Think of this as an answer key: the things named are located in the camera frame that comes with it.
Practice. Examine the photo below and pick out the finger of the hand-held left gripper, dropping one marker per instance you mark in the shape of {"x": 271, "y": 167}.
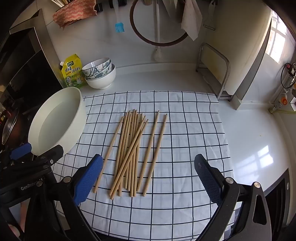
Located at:
{"x": 20, "y": 151}
{"x": 54, "y": 151}

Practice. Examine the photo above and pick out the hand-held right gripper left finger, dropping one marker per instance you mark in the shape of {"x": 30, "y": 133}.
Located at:
{"x": 89, "y": 180}

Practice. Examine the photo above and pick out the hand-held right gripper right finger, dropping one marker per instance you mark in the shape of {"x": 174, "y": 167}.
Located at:
{"x": 209, "y": 183}

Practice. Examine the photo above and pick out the white round basin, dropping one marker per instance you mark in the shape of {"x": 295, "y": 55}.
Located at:
{"x": 57, "y": 120}

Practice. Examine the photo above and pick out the pile of wooden chopsticks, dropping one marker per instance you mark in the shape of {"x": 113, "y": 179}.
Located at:
{"x": 129, "y": 150}

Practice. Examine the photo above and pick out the cooking pot with lid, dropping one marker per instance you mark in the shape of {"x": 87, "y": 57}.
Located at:
{"x": 10, "y": 127}

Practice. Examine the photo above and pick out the white black-checked cloth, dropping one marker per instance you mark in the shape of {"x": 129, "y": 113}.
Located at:
{"x": 185, "y": 129}

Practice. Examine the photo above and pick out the black glass cooktop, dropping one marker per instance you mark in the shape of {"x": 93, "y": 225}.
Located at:
{"x": 23, "y": 81}

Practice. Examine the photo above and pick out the yellow seasoning pouch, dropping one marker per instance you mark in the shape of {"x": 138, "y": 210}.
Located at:
{"x": 72, "y": 71}

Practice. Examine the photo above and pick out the plain white bowl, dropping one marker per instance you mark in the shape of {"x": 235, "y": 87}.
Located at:
{"x": 101, "y": 83}

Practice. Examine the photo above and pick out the blue patterned bowl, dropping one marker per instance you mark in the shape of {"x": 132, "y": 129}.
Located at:
{"x": 99, "y": 66}
{"x": 103, "y": 74}

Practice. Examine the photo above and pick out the gas valve with orange knob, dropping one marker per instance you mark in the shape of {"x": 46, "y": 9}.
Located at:
{"x": 284, "y": 101}

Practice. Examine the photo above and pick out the metal board rack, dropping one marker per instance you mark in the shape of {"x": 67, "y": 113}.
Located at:
{"x": 227, "y": 71}

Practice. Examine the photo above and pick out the white cutting board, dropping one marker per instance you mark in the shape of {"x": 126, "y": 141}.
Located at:
{"x": 242, "y": 58}

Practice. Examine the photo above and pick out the pink dish cloth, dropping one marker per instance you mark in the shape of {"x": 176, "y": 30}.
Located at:
{"x": 74, "y": 14}

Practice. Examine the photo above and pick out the blue silicone brush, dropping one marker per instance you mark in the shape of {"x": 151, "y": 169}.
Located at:
{"x": 119, "y": 27}

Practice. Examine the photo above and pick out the brown-rimmed glass lid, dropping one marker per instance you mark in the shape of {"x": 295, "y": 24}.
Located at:
{"x": 143, "y": 23}

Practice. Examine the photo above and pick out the white hanging rag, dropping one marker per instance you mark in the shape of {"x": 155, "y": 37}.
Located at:
{"x": 192, "y": 25}

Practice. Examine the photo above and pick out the metal peeler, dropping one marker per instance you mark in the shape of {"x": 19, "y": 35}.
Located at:
{"x": 209, "y": 24}

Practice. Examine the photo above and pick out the window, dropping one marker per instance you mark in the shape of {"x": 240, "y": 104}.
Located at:
{"x": 282, "y": 41}

